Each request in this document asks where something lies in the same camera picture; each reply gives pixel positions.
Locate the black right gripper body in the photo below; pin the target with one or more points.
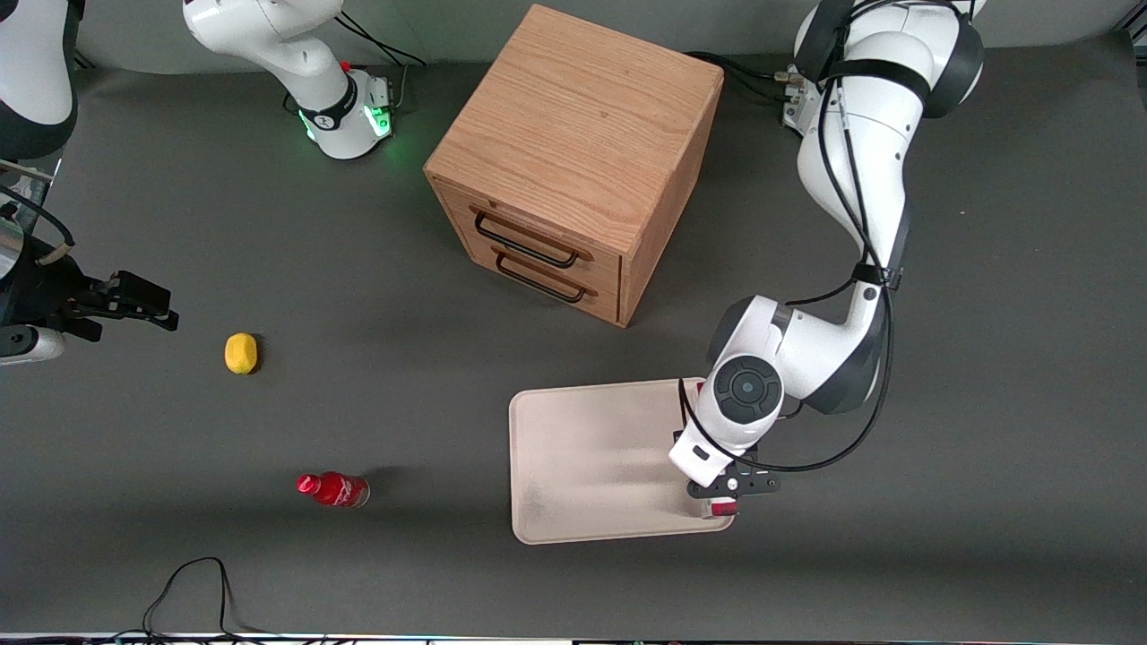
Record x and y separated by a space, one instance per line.
43 288

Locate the red tartan cookie box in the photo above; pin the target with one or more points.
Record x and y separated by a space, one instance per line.
721 511

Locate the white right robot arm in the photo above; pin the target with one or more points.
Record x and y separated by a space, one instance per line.
269 36

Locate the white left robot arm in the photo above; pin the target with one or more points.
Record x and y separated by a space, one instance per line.
860 134

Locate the beige plastic tray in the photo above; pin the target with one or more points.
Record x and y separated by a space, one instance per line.
591 466

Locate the yellow lemon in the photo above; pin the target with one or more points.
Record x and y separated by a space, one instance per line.
240 353

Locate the red soda bottle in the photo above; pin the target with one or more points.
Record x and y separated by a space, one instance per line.
336 490

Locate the wooden drawer cabinet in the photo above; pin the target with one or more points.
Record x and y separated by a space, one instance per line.
573 116

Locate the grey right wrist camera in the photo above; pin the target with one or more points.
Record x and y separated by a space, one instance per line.
27 345

